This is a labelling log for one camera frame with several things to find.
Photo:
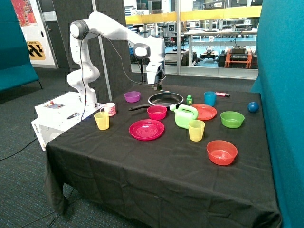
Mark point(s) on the teal sofa left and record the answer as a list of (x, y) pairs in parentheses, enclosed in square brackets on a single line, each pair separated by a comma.
[(15, 66)]

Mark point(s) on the orange plastic bowl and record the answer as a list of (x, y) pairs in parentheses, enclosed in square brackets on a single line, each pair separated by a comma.
[(221, 152)]

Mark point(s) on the small green bottle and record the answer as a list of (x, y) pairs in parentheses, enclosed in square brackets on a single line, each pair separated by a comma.
[(189, 100)]

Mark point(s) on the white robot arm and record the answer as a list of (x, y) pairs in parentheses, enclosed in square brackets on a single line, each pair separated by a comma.
[(101, 25)]

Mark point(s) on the yellow cup front right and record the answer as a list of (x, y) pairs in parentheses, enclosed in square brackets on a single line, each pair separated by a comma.
[(196, 130)]

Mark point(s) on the black tablecloth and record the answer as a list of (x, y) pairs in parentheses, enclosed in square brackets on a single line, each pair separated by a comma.
[(169, 182)]

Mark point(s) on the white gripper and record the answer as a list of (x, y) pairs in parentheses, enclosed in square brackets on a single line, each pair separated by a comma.
[(155, 73)]

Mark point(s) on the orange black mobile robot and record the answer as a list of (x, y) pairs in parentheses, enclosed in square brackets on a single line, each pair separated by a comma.
[(238, 57)]

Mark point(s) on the purple plastic bowl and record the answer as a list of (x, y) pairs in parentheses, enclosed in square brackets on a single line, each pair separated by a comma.
[(132, 96)]

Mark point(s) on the blue ball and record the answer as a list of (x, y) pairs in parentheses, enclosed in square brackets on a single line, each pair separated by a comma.
[(253, 107)]

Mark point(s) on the yellow black hazard sign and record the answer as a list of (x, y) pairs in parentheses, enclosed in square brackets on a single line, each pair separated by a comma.
[(35, 51)]

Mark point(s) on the red poster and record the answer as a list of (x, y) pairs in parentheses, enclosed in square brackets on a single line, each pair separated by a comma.
[(24, 12)]

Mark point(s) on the green toy watering can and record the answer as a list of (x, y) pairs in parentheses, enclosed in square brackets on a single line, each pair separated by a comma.
[(184, 114)]

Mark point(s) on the teal partition right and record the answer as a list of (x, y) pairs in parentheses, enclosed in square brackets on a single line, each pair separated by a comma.
[(280, 81)]

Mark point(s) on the yellow cup left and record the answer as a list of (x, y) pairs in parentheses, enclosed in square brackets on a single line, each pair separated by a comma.
[(102, 120)]

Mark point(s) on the pink plastic bowl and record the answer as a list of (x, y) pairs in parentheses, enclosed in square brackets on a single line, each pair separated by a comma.
[(157, 112)]

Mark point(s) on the yellow cup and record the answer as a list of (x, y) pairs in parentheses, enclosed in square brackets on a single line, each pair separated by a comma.
[(196, 130), (102, 120)]

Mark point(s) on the blue plastic cup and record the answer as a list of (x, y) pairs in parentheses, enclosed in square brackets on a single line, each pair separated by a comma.
[(210, 98)]

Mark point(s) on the orange plastic plate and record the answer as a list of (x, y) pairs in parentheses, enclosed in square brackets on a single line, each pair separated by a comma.
[(205, 112)]

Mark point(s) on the pink marker pen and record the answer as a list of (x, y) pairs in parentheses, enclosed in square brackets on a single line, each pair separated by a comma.
[(222, 94)]

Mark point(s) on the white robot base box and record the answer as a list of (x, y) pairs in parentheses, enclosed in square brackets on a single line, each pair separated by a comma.
[(58, 115)]

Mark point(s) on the pink plastic plate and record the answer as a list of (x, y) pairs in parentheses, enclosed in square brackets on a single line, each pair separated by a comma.
[(146, 130)]

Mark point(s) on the pink patterned mug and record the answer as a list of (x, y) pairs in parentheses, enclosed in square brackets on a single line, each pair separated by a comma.
[(109, 108)]

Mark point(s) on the green plastic bowl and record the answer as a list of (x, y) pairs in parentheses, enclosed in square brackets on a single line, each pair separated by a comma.
[(231, 119)]

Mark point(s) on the black frying pan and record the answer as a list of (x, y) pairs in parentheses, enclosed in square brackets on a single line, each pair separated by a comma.
[(165, 99)]

